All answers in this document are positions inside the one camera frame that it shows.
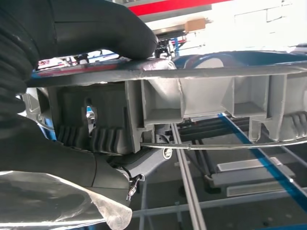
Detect red barrier belt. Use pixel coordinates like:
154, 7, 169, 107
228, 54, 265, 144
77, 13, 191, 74
128, 0, 226, 16

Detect brown cardboard box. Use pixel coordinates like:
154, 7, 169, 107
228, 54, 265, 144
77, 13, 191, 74
184, 18, 206, 33

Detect clear plastic film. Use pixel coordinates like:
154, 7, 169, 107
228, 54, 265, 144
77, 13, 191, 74
0, 171, 133, 230

